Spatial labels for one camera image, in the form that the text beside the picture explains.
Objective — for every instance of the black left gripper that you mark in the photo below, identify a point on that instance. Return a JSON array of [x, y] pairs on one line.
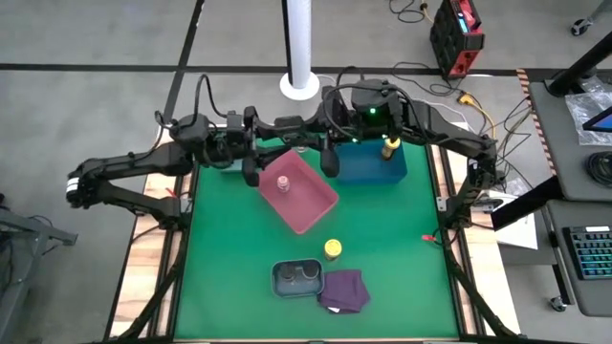
[[249, 173]]

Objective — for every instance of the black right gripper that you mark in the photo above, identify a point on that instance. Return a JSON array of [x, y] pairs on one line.
[[331, 163]]

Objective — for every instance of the small glass spice jar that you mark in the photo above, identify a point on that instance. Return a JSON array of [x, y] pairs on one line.
[[283, 184], [300, 149]]

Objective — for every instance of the dark spice container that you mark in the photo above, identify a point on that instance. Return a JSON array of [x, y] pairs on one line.
[[311, 271]]

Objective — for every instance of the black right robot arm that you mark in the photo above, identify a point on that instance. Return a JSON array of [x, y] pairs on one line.
[[440, 126]]

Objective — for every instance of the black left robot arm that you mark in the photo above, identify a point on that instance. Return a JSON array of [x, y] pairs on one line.
[[143, 160]]

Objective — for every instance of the small teal plastic bin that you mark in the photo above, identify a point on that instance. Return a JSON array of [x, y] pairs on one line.
[[232, 168]]

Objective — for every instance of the deep blue plastic bin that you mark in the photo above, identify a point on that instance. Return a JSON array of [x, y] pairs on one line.
[[368, 167]]

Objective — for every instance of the pink plastic bin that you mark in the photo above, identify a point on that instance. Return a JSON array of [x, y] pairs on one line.
[[306, 205]]

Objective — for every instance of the white pole round base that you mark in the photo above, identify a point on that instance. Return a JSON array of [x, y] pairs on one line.
[[299, 48]]

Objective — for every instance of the slate blue plastic bin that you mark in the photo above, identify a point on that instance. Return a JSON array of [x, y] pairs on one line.
[[296, 289]]

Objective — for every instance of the small red clip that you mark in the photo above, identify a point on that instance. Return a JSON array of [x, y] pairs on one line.
[[427, 237]]

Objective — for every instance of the purple cloth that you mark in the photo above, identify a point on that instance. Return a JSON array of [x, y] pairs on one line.
[[344, 291]]

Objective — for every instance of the red black equipment case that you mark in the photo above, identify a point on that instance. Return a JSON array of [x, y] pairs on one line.
[[454, 43]]

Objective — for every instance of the light wooden side board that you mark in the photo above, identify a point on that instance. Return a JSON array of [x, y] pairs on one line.
[[499, 291], [143, 258]]

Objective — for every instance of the black flat bar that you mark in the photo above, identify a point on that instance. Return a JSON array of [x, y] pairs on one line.
[[531, 203]]

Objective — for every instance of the white paper sheet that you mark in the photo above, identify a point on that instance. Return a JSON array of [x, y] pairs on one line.
[[518, 236]]

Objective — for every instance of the clear plastic bag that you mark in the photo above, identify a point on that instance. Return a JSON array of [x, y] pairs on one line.
[[581, 114]]

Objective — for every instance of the black monitor pole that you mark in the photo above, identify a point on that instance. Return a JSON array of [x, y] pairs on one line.
[[578, 64]]

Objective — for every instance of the monitor with blue screen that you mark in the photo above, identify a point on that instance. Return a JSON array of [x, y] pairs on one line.
[[602, 122]]

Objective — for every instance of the black caster wheel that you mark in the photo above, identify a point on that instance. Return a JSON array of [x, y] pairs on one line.
[[557, 303]]

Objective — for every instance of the backlit black keyboard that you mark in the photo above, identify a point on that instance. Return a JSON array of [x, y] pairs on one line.
[[593, 253]]

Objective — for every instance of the grey keyboard desk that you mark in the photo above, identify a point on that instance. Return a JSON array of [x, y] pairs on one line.
[[593, 296]]

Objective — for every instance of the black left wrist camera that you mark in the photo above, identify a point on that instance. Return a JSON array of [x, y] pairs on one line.
[[234, 126]]

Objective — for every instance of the grey metal bracket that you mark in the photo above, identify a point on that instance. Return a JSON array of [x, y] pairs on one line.
[[441, 204]]

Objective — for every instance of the grey metal frame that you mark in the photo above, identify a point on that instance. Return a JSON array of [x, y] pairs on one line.
[[28, 229]]

